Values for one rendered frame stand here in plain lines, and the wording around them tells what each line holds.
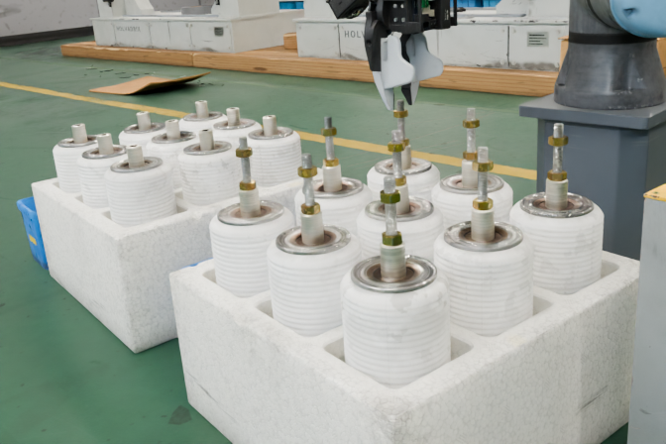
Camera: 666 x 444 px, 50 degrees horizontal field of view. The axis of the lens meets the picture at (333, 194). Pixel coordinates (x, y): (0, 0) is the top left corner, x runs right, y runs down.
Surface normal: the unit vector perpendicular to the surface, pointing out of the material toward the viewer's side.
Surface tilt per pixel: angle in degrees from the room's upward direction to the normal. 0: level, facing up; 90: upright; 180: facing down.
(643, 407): 90
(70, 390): 0
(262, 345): 90
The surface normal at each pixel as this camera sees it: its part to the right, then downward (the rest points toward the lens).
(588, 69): -0.69, -0.04
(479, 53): -0.71, 0.26
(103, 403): -0.07, -0.95
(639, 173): 0.00, 0.31
